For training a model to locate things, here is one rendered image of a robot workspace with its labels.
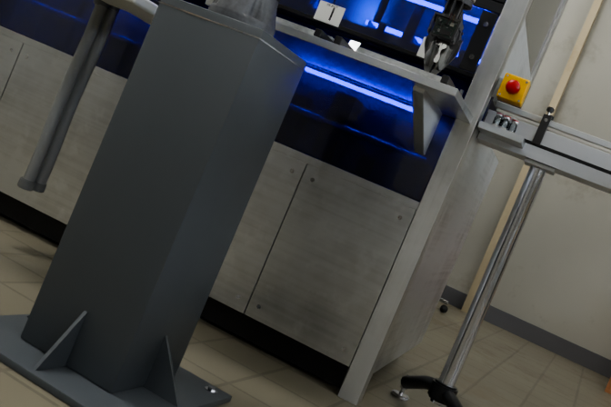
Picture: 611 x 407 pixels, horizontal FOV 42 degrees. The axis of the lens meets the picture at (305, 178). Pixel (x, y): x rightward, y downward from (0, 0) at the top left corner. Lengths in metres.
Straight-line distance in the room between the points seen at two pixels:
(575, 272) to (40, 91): 4.30
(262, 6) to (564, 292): 4.71
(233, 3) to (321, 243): 0.91
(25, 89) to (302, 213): 1.07
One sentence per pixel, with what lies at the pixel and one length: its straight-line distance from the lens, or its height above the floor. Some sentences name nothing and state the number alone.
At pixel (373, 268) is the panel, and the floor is 0.38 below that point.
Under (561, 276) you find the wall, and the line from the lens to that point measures 6.12.
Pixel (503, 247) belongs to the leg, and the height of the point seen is 0.58.
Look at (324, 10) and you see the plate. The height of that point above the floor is 1.02.
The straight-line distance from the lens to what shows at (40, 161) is 2.50.
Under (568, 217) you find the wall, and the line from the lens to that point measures 6.14.
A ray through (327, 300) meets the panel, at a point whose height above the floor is 0.24.
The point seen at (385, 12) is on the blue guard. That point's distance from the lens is 2.41.
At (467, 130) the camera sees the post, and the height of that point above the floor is 0.84.
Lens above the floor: 0.59
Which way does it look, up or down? 1 degrees down
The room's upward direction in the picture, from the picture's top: 23 degrees clockwise
